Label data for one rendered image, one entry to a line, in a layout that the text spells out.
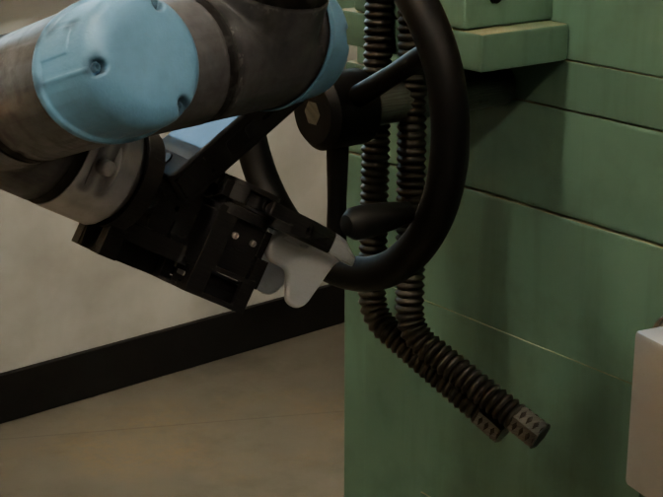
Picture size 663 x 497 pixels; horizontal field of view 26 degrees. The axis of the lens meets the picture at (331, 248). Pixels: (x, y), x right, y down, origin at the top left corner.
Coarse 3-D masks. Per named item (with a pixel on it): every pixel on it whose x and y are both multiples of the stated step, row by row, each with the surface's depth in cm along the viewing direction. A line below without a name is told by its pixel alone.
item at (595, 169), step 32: (352, 64) 138; (480, 128) 125; (512, 128) 122; (544, 128) 119; (576, 128) 116; (608, 128) 113; (640, 128) 111; (480, 160) 126; (512, 160) 123; (544, 160) 119; (576, 160) 116; (608, 160) 114; (640, 160) 111; (512, 192) 123; (544, 192) 120; (576, 192) 117; (608, 192) 114; (640, 192) 112; (608, 224) 115; (640, 224) 112
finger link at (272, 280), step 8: (288, 240) 102; (264, 256) 102; (272, 264) 102; (264, 272) 102; (272, 272) 102; (280, 272) 103; (264, 280) 102; (272, 280) 103; (280, 280) 103; (264, 288) 102; (272, 288) 103
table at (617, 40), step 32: (352, 0) 136; (576, 0) 113; (608, 0) 111; (640, 0) 108; (352, 32) 122; (480, 32) 110; (512, 32) 111; (544, 32) 113; (576, 32) 114; (608, 32) 111; (640, 32) 109; (480, 64) 110; (512, 64) 112; (608, 64) 112; (640, 64) 109
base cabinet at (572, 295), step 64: (448, 256) 132; (512, 256) 125; (576, 256) 118; (640, 256) 113; (448, 320) 133; (512, 320) 126; (576, 320) 120; (640, 320) 114; (384, 384) 143; (512, 384) 127; (576, 384) 121; (384, 448) 145; (448, 448) 136; (512, 448) 129; (576, 448) 122
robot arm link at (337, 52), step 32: (224, 0) 82; (256, 0) 81; (288, 0) 81; (320, 0) 83; (224, 32) 80; (256, 32) 82; (288, 32) 82; (320, 32) 85; (256, 64) 82; (288, 64) 84; (320, 64) 86; (256, 96) 83; (288, 96) 86
